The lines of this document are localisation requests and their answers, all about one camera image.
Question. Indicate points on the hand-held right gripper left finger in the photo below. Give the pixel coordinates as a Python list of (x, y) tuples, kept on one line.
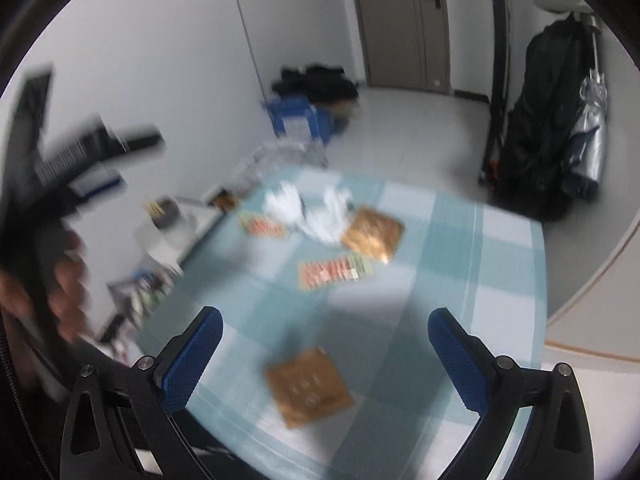
[(192, 355)]

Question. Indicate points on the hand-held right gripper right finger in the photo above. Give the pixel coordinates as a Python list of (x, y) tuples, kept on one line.
[(457, 360)]

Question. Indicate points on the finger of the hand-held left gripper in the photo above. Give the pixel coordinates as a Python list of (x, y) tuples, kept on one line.
[(100, 184), (142, 141)]

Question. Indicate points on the brown foil packet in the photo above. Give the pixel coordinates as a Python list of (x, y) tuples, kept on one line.
[(307, 385), (372, 234)]

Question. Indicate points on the red patterned wrapper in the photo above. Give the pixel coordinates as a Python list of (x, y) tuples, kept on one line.
[(262, 225)]

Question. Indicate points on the red wrapper with green end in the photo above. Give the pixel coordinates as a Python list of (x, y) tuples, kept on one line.
[(335, 272)]

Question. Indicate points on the white tissue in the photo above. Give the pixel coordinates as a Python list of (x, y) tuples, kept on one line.
[(330, 215), (285, 206)]

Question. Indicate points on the person's left hand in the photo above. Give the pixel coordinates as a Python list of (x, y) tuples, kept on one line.
[(70, 285)]

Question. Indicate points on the wooden chopsticks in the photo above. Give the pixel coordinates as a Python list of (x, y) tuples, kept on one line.
[(155, 207)]

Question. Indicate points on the grey cup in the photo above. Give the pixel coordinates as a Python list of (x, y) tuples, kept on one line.
[(170, 215)]

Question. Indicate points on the white round jar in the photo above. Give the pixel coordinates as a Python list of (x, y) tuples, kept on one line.
[(165, 245)]

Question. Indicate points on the brown shoe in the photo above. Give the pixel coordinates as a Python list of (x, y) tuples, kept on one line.
[(226, 199)]

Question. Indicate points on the plaid teal tablecloth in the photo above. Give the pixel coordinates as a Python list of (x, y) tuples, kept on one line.
[(410, 270)]

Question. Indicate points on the grey plastic mailing bag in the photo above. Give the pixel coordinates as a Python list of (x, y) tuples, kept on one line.
[(280, 165)]

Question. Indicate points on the blue cardboard box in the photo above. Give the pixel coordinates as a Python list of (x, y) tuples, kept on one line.
[(295, 120)]

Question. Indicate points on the black clothes pile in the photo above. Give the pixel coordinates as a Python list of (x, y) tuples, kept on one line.
[(320, 82)]

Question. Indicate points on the brown paper bag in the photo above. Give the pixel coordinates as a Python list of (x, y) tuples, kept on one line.
[(345, 112)]

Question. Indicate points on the black hanging jacket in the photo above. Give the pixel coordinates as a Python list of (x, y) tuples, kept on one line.
[(540, 125)]

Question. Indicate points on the silver folded umbrella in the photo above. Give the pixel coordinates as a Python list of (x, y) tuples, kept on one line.
[(587, 145)]

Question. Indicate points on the grey entrance door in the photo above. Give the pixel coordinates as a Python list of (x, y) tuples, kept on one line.
[(395, 20)]

